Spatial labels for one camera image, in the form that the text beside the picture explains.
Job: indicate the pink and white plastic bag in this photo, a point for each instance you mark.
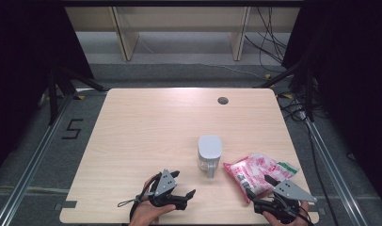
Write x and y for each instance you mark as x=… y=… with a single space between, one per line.
x=255 y=171

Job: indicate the aluminium floor rail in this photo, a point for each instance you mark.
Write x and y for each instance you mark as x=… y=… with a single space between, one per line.
x=333 y=175
x=32 y=166

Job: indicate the white plastic cup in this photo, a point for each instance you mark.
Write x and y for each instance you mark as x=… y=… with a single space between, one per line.
x=209 y=146

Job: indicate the person's left hand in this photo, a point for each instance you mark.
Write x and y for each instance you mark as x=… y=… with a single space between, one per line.
x=145 y=213

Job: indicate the person's right hand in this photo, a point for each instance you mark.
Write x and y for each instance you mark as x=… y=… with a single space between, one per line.
x=278 y=222

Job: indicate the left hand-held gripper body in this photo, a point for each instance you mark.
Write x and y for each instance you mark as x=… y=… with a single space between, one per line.
x=164 y=185

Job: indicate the black metal stand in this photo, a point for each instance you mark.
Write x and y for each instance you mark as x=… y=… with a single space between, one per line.
x=53 y=94
x=310 y=94

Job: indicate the dark curtain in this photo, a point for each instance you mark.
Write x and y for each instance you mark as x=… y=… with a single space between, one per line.
x=19 y=62
x=352 y=62

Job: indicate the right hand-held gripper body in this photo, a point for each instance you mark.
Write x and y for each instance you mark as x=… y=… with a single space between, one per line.
x=291 y=191

